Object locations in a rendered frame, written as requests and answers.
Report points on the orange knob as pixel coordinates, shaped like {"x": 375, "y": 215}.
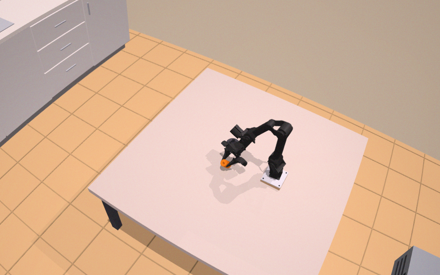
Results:
{"x": 224, "y": 163}

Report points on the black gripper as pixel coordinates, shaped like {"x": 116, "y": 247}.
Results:
{"x": 238, "y": 159}

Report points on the dark grey round pedestal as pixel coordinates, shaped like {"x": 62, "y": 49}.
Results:
{"x": 232, "y": 140}

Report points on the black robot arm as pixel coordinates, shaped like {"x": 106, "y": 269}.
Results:
{"x": 276, "y": 162}

